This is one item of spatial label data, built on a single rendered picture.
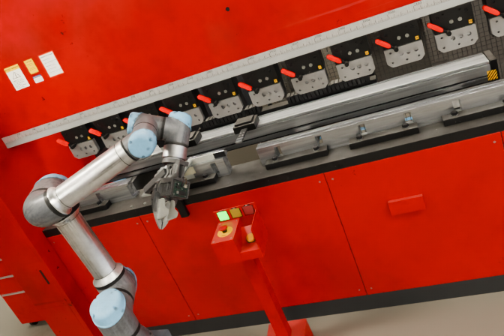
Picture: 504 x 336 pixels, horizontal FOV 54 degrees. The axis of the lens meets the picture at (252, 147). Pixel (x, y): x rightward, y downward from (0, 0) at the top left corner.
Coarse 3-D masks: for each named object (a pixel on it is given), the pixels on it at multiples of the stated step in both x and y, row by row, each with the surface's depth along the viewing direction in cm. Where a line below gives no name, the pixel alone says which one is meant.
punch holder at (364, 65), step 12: (360, 36) 198; (336, 48) 202; (348, 48) 201; (360, 48) 200; (348, 60) 203; (360, 60) 202; (372, 60) 201; (348, 72) 205; (360, 72) 204; (372, 72) 203
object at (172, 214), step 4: (172, 200) 151; (168, 204) 151; (172, 204) 150; (168, 208) 151; (172, 208) 150; (172, 212) 149; (176, 212) 148; (168, 216) 150; (172, 216) 149; (176, 216) 148; (164, 220) 149; (168, 220) 150; (164, 224) 149
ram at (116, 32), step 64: (0, 0) 219; (64, 0) 214; (128, 0) 208; (192, 0) 203; (256, 0) 199; (320, 0) 194; (384, 0) 190; (448, 0) 186; (0, 64) 235; (64, 64) 228; (128, 64) 222; (192, 64) 217; (256, 64) 211; (0, 128) 252; (64, 128) 245
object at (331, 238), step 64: (256, 192) 228; (320, 192) 222; (384, 192) 216; (448, 192) 210; (64, 256) 271; (128, 256) 262; (192, 256) 254; (320, 256) 239; (384, 256) 232; (448, 256) 226; (192, 320) 276; (256, 320) 267
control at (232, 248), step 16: (240, 208) 217; (256, 208) 216; (240, 224) 218; (256, 224) 210; (224, 240) 208; (240, 240) 213; (256, 240) 205; (224, 256) 211; (240, 256) 210; (256, 256) 208
